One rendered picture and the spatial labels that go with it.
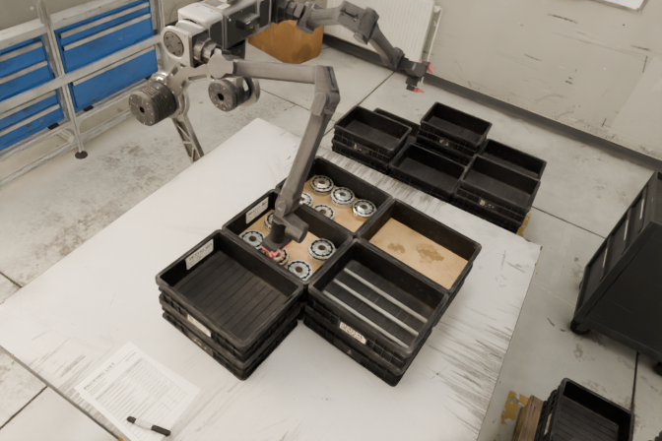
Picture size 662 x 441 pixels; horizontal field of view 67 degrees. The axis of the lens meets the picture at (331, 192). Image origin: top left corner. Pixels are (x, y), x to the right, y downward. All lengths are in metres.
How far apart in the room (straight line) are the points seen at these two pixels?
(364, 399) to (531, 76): 3.46
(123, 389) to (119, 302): 0.34
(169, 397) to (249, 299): 0.39
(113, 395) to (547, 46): 3.91
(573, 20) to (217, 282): 3.49
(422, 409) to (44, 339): 1.27
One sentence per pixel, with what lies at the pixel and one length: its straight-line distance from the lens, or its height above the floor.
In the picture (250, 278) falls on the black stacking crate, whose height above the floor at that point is 0.83.
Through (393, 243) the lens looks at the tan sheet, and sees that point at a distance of 2.02.
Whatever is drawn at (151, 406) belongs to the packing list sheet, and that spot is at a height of 0.70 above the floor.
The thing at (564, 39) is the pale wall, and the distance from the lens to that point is 4.52.
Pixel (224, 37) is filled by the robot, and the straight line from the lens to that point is 1.95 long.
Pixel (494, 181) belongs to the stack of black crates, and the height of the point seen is 0.49.
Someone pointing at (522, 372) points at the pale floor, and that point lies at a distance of 2.91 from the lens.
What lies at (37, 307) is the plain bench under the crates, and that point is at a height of 0.70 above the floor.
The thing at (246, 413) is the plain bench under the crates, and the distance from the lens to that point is 1.72.
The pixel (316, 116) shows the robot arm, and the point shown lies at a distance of 1.56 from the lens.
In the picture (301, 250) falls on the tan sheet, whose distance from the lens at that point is 1.92.
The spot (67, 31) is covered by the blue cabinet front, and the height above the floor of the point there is 0.85.
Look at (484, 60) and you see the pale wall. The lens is 4.70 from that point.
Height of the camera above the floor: 2.28
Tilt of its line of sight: 42 degrees down
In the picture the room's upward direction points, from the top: 10 degrees clockwise
